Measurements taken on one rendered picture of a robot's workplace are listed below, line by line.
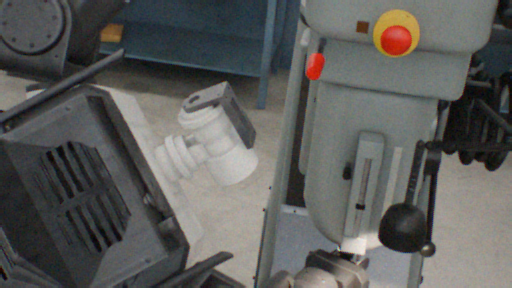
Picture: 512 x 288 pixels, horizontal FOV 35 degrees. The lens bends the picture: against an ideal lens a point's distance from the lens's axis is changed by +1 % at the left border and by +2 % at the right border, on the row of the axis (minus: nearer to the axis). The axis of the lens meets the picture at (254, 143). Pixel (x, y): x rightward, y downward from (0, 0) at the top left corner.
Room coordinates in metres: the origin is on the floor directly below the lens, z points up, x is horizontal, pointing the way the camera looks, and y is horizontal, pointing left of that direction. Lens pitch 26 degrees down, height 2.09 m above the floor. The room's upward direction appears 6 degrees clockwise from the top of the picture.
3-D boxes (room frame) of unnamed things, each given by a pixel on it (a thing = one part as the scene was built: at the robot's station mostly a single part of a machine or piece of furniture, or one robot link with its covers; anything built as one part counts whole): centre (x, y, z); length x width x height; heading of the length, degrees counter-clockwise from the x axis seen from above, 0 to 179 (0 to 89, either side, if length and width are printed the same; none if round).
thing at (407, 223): (1.08, -0.25, 1.44); 0.07 x 0.07 x 0.06
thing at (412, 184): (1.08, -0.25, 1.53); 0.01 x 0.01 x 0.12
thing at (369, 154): (1.15, -0.19, 1.44); 0.04 x 0.04 x 0.21; 84
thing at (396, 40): (1.01, -0.17, 1.76); 0.04 x 0.03 x 0.04; 84
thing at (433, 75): (1.30, -0.20, 1.68); 0.34 x 0.24 x 0.10; 174
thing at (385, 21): (1.03, -0.17, 1.76); 0.06 x 0.02 x 0.06; 84
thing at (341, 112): (1.27, -0.20, 1.47); 0.21 x 0.19 x 0.32; 84
